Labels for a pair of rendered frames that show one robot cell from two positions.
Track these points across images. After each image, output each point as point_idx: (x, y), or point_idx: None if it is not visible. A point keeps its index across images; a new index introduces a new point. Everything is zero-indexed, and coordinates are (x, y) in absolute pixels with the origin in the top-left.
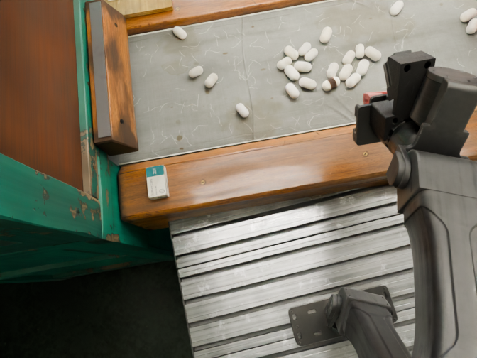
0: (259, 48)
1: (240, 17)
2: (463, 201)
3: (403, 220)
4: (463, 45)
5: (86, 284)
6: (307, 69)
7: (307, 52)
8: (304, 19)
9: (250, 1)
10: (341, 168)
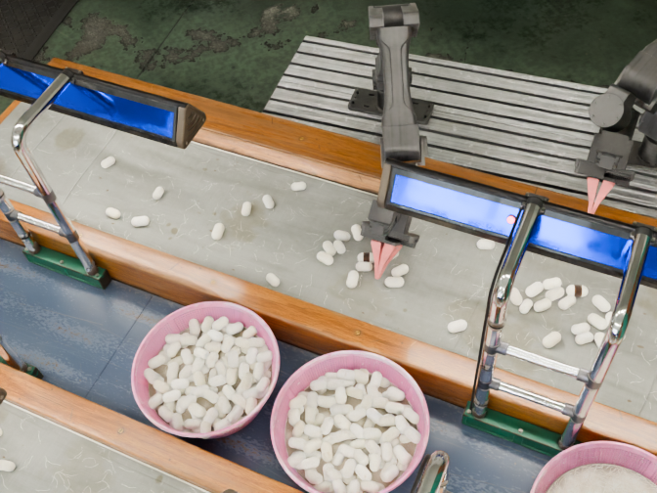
0: (634, 371)
1: None
2: (654, 53)
3: (556, 190)
4: (417, 263)
5: None
6: (594, 313)
7: (585, 329)
8: (561, 375)
9: (625, 417)
10: (614, 216)
